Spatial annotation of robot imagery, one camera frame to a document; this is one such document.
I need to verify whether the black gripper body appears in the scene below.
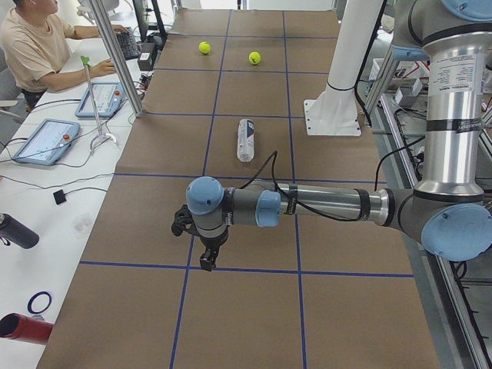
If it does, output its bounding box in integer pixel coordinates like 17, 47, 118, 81
197, 228, 228, 257

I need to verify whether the clear tennis ball can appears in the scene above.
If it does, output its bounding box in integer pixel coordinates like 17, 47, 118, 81
237, 118, 254, 163

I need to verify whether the yellow tennis ball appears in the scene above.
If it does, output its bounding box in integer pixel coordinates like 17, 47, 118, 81
248, 52, 261, 65

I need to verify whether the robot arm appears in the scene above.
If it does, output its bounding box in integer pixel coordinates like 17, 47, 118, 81
175, 1, 491, 271

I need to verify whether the tennis ball near edge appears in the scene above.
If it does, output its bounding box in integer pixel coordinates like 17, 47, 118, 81
198, 42, 211, 55

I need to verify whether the small black square device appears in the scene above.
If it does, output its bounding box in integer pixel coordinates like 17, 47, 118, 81
53, 189, 67, 205

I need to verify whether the far blue teach pendant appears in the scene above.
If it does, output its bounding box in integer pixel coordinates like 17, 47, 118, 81
75, 82, 125, 118

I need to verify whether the blue teach pendant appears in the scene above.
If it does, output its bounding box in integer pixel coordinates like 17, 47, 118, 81
13, 118, 81, 166
75, 82, 125, 118

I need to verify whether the black box with label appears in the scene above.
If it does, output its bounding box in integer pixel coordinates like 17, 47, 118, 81
138, 43, 158, 71

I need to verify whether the near blue teach pendant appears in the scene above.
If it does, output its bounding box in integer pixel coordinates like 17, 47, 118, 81
13, 118, 81, 166

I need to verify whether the black water bottle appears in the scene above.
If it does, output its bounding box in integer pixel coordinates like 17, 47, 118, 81
1, 213, 39, 249

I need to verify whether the red cylinder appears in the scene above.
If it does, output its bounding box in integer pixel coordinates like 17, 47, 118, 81
1, 313, 53, 345

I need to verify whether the black keyboard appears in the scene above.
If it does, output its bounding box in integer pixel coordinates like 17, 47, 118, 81
115, 32, 140, 60

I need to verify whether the metal stand with green clip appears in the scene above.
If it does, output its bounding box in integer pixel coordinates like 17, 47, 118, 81
81, 55, 118, 155

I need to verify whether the person in beige shirt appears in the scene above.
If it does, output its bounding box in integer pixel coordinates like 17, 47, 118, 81
0, 0, 131, 108

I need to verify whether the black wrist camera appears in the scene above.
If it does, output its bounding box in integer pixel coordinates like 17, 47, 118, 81
171, 204, 197, 237

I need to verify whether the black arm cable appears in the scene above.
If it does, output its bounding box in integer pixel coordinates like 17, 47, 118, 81
238, 150, 389, 222

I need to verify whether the blue tape ring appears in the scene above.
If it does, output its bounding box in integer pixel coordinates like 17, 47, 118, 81
28, 291, 53, 314

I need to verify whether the aluminium frame post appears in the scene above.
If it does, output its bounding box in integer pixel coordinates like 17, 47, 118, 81
88, 0, 143, 118

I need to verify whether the aluminium frame rack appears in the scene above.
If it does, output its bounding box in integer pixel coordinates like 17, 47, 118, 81
366, 49, 491, 368

